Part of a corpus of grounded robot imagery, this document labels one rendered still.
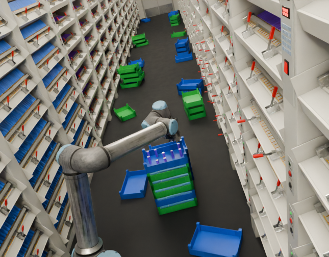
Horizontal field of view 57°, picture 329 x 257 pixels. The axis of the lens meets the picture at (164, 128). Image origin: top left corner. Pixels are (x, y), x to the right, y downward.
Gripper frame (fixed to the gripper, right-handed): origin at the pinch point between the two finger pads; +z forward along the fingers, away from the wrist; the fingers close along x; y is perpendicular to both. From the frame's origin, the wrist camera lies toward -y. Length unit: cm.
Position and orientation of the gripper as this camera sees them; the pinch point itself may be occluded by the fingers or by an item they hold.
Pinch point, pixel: (176, 139)
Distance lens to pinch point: 218.6
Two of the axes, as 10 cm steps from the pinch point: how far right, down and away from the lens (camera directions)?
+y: -3.1, 7.3, -6.1
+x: 9.0, 0.2, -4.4
